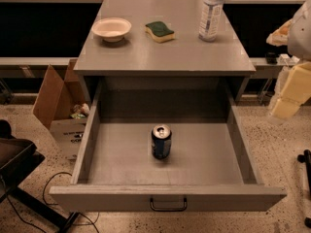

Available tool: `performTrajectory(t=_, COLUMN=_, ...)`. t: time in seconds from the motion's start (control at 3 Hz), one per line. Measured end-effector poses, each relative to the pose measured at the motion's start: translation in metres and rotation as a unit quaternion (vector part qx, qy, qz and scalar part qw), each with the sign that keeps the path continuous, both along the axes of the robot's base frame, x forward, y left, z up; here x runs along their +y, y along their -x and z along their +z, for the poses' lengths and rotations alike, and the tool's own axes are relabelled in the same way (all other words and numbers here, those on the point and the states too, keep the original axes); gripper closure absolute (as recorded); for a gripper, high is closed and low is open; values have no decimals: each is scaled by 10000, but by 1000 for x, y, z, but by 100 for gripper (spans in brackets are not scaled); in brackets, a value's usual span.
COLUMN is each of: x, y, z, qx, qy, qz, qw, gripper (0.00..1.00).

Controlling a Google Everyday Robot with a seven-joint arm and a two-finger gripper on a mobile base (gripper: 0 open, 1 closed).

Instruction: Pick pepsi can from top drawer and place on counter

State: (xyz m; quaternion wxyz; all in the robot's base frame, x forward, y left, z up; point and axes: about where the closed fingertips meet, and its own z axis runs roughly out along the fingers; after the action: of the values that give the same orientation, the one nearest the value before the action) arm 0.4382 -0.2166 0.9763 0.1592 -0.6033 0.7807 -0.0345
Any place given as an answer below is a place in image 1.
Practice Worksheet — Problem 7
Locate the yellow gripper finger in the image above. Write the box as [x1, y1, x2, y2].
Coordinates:
[268, 62, 311, 119]
[266, 20, 292, 47]

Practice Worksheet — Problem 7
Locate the blue pepsi can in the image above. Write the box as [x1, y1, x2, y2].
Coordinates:
[151, 124, 172, 159]

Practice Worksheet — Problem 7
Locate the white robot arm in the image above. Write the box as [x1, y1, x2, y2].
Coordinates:
[266, 0, 311, 123]

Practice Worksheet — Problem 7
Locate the grey cabinet counter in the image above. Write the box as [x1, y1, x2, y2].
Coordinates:
[74, 0, 255, 99]

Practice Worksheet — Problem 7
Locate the grey open drawer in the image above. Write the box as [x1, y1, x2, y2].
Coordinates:
[50, 79, 286, 212]

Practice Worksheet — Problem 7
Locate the black stand base right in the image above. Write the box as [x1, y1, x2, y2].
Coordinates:
[296, 149, 311, 229]

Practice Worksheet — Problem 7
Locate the clear plastic water bottle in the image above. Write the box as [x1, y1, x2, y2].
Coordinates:
[198, 0, 225, 42]

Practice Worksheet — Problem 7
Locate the green yellow sponge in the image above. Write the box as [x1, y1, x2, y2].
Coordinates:
[145, 21, 175, 43]

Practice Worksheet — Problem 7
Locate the white bowl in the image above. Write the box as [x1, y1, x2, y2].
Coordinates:
[91, 17, 131, 43]

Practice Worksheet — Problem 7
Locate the crumpled trash in box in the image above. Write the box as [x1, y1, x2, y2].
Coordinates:
[70, 103, 89, 119]

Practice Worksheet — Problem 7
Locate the brown cardboard box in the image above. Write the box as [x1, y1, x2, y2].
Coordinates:
[33, 59, 87, 159]

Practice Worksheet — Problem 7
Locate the black drawer handle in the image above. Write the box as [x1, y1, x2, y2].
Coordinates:
[149, 198, 188, 213]

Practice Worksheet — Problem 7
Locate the black floor cable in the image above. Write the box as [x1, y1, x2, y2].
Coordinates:
[0, 171, 101, 233]

